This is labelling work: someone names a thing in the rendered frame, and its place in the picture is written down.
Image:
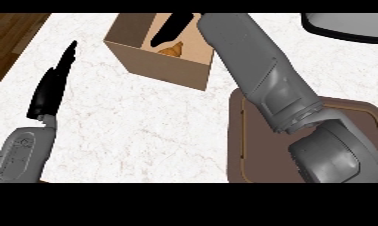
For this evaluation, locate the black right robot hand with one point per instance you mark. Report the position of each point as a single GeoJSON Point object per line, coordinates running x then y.
{"type": "Point", "coordinates": [168, 29]}

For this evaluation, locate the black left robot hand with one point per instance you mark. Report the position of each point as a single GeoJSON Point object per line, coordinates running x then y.
{"type": "Point", "coordinates": [50, 86]}

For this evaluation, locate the golden brown croissant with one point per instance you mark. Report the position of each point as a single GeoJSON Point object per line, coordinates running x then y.
{"type": "Point", "coordinates": [171, 50]}

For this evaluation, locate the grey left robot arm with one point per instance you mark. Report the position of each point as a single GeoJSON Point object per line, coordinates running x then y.
{"type": "Point", "coordinates": [24, 154]}

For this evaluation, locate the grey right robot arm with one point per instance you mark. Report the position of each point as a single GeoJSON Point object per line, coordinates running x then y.
{"type": "Point", "coordinates": [275, 86]}

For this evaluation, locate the brown cardboard box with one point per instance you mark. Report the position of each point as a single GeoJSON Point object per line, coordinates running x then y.
{"type": "Point", "coordinates": [160, 53]}

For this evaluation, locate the brown tray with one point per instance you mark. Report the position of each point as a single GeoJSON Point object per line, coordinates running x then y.
{"type": "Point", "coordinates": [266, 156]}

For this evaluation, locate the grey appliance with black rim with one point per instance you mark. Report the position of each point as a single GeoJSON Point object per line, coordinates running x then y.
{"type": "Point", "coordinates": [341, 25]}

